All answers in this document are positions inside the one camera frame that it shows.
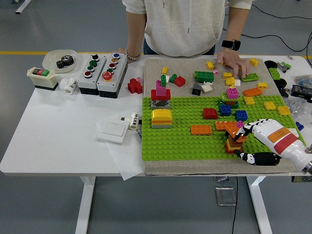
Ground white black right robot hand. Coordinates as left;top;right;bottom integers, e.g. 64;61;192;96
233;118;312;169

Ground person's right hand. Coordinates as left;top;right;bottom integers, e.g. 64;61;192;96
110;47;141;64

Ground person's left hand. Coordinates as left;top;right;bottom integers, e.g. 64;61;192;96
216;48;252;76

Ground green two-by-four plate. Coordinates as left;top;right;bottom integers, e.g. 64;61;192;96
240;73;259;82

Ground orange two-by-four brick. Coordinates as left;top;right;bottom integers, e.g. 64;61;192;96
242;87;264;97
214;121;238;133
190;125;213;136
225;125;248;144

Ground green two-by-four brick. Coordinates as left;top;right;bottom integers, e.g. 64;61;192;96
194;70;216;83

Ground red cross-shaped brick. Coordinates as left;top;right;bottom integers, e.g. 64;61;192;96
127;78;144;95

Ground blue two-by-two brick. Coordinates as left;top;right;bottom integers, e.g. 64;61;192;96
235;110;249;122
219;104;233;117

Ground green studded brick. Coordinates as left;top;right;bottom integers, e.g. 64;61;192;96
268;67;281;80

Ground red square brick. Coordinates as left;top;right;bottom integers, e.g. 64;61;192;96
224;143;243;154

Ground dark green brick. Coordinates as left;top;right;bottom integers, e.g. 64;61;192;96
218;99;240;110

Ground wide red brick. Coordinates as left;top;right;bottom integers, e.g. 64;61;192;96
150;89;172;101

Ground red two-by-two brick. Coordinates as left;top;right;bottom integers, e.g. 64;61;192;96
174;76;187;88

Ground tall pink brick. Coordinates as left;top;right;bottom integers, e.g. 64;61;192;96
156;80;167;98

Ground red curved brick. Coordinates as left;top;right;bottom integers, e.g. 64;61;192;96
203;108;219;120

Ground grey arch brick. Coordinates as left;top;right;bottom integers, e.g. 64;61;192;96
150;99;171;111

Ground yellow curved brick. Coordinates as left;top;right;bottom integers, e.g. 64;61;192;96
151;109;173;122

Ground green studded baseplate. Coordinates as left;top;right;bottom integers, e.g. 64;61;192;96
141;96;303;161

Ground black smartwatch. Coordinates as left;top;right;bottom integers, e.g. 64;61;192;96
221;39;242;51

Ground grey emergency-stop control box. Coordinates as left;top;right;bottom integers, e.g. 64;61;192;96
97;52;129;99

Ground grey four-button control box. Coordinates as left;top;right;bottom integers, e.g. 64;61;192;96
77;54;107;96

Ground clear plastic bag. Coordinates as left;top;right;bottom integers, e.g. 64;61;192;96
284;96;312;127

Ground lime green plate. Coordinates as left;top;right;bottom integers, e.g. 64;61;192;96
220;92;243;102

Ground grey-brown foam mat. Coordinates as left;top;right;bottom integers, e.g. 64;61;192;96
143;58;312;176

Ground black table control panel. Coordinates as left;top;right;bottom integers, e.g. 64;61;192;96
291;175;312;183

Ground black device box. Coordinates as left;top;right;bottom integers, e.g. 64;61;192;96
291;84;312;99

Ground grey and green tool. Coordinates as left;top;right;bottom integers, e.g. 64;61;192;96
276;61;293;73

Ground black metal gears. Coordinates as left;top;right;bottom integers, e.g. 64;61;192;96
56;55;75;70

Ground person's torso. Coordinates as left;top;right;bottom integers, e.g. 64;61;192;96
121;0;256;58

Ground plastic bag with blue parts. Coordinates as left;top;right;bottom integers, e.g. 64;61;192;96
294;75;312;88

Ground white pipe tee fitting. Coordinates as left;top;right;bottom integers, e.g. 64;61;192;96
59;77;78;95

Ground white oval dish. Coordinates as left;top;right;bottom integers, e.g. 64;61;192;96
42;49;78;74

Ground white labelled pipe fitting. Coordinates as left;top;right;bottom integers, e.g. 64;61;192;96
128;112;142;131

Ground white table leg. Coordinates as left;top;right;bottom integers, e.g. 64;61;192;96
246;175;273;234
75;175;96;234

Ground metal floor socket plate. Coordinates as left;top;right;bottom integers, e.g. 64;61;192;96
214;186;237;207

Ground orange thin plate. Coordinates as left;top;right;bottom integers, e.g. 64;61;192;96
151;119;173;126

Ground grey thin plate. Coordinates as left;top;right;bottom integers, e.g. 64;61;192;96
151;123;173;130

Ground white table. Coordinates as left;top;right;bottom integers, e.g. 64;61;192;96
0;52;312;234

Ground grey furniture foot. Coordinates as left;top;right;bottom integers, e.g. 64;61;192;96
15;0;32;14

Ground white paper sheet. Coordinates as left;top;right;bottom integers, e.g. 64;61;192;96
95;119;147;181

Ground bead bracelet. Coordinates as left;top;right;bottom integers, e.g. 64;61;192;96
125;47;142;61

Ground black floor cable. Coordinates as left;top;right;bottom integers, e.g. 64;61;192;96
240;31;312;52
252;3;312;20

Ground black hanging cable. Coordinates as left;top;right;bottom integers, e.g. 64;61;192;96
231;175;239;234

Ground metal under-table bracket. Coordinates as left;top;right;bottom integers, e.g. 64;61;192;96
214;175;233;183

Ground white wall switch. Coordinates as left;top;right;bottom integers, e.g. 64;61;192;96
97;121;130;144

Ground beige red-green switch box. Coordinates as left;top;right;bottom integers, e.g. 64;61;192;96
26;67;59;92

